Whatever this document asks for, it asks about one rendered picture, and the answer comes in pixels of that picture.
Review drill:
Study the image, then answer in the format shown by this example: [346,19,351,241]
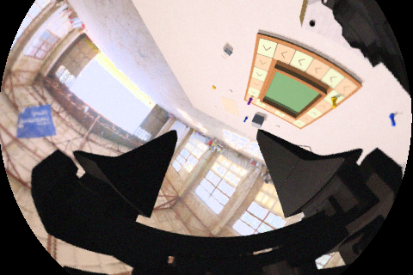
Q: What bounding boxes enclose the white die with black pips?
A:
[220,48,232,61]

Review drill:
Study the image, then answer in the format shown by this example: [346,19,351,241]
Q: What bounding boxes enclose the yellow game pawn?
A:
[330,96,337,109]

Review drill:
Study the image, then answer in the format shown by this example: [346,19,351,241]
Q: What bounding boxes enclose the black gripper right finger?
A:
[256,130,364,217]

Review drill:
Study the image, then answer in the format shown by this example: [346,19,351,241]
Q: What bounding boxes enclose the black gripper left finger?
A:
[72,130,178,219]

